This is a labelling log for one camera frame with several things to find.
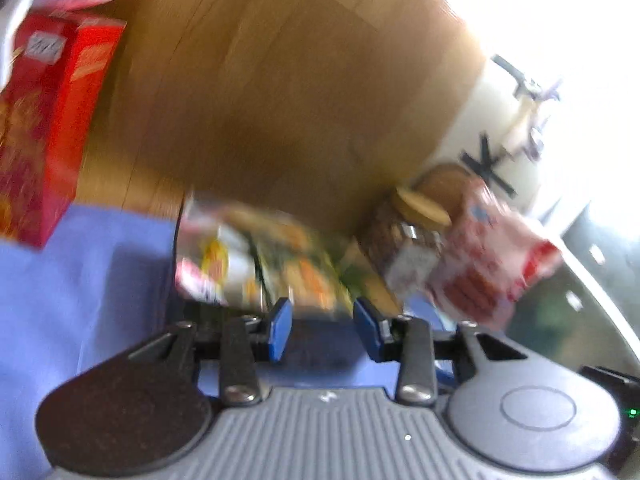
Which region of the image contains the black cardboard box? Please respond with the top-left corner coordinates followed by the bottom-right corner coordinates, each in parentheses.
top-left (167, 194), bottom-right (362, 322)

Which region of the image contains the clear nut jar gold lid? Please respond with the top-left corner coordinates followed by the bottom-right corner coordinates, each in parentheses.
top-left (356, 185), bottom-right (454, 307)

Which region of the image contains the white snack packet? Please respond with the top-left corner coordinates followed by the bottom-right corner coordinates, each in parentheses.
top-left (176, 200), bottom-right (261, 307)

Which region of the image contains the wooden headboard panel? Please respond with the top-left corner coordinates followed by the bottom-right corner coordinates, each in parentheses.
top-left (79, 0), bottom-right (489, 242)

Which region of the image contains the blue printed cloth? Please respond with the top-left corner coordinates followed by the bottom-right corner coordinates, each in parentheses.
top-left (0, 202), bottom-right (457, 480)

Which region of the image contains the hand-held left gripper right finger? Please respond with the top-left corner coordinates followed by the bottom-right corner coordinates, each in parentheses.
top-left (353, 297), bottom-right (529, 408)

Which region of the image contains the black tape strip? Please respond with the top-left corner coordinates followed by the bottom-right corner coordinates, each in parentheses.
top-left (461, 132), bottom-right (519, 199)

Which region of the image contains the red gift box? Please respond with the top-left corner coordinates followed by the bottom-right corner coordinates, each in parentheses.
top-left (0, 12), bottom-right (128, 249)

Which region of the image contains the pink snack bag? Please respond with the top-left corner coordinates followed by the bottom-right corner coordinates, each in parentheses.
top-left (424, 180), bottom-right (564, 332)

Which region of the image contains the green snack packet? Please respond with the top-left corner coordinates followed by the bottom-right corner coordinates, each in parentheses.
top-left (250, 215), bottom-right (353, 313)

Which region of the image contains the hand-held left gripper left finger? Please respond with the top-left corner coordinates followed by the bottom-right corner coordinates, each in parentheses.
top-left (127, 297), bottom-right (294, 408)

